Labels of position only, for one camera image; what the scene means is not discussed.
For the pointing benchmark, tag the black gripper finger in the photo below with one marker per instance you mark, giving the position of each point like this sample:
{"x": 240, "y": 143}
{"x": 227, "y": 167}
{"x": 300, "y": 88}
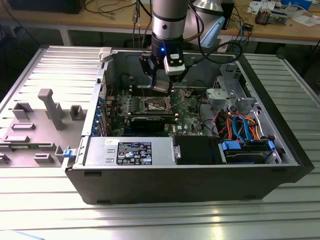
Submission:
{"x": 176, "y": 78}
{"x": 151, "y": 67}

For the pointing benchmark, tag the white label sheet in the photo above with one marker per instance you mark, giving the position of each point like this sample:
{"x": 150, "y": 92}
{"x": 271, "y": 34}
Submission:
{"x": 224, "y": 45}

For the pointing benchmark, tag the metal drive cage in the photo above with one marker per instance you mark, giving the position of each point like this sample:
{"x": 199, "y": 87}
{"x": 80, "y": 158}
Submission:
{"x": 220, "y": 96}

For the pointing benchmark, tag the grey case latch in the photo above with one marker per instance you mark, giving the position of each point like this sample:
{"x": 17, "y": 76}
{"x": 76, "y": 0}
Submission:
{"x": 105, "y": 53}

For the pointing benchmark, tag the blue case latch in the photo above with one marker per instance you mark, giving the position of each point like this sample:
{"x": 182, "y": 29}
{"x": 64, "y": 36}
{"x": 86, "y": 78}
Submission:
{"x": 68, "y": 153}

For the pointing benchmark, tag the CPU socket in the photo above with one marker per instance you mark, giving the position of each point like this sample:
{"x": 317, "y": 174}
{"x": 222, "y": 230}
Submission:
{"x": 153, "y": 105}

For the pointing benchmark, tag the grey parts rack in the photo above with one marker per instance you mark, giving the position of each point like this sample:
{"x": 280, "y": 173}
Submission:
{"x": 37, "y": 140}

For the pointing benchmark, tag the white papers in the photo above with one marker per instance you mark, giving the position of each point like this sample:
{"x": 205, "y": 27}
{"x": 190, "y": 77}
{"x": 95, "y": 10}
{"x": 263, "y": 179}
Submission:
{"x": 255, "y": 6}
{"x": 307, "y": 20}

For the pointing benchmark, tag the silver power supply unit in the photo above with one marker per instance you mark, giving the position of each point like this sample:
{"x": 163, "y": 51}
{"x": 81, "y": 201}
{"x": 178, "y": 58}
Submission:
{"x": 100, "y": 150}

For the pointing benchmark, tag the wooden desk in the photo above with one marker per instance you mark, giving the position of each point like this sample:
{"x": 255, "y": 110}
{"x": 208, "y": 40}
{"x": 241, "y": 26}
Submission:
{"x": 275, "y": 32}

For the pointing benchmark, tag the black PC case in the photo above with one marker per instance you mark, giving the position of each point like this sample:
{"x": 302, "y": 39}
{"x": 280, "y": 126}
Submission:
{"x": 175, "y": 185}

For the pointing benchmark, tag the metal heat sink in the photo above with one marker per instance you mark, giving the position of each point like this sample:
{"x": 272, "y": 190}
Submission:
{"x": 262, "y": 16}

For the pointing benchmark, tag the small black adapter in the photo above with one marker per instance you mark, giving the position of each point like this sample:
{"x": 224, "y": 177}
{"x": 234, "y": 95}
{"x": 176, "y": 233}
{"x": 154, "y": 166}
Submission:
{"x": 248, "y": 26}

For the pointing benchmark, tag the green RAM stick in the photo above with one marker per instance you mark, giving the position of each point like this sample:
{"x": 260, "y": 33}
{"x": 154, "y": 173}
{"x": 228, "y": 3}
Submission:
{"x": 21, "y": 147}

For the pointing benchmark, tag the black graphics card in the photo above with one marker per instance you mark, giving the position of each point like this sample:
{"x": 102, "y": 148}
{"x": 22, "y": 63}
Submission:
{"x": 147, "y": 123}

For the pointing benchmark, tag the hard disk in blue carrier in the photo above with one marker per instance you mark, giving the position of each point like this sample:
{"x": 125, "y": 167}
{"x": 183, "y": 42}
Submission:
{"x": 231, "y": 145}

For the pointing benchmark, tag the large white camera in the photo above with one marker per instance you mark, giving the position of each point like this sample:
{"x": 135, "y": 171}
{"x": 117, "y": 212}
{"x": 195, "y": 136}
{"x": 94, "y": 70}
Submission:
{"x": 175, "y": 68}

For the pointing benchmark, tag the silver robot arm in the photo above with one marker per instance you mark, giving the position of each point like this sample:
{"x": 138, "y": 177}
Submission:
{"x": 168, "y": 22}

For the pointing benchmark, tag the blue box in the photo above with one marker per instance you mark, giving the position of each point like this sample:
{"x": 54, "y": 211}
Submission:
{"x": 297, "y": 3}

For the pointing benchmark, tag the silver CPU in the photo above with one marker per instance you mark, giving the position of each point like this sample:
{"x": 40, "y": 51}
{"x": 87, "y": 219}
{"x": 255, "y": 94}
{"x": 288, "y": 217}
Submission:
{"x": 162, "y": 86}

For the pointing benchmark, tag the grey metal device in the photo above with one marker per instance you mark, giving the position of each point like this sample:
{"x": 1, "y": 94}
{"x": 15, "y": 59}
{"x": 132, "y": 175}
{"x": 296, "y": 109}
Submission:
{"x": 277, "y": 17}

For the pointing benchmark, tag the dark battery holder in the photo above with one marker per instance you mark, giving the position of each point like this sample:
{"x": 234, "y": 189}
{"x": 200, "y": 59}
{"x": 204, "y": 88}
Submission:
{"x": 189, "y": 93}

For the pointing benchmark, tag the green motherboard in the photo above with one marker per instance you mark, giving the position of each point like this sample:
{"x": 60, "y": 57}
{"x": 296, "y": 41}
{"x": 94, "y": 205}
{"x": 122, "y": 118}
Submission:
{"x": 185, "y": 117}

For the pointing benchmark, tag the blue expansion slot clip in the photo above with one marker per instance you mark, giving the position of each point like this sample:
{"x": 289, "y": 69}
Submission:
{"x": 100, "y": 100}
{"x": 98, "y": 115}
{"x": 94, "y": 130}
{"x": 96, "y": 122}

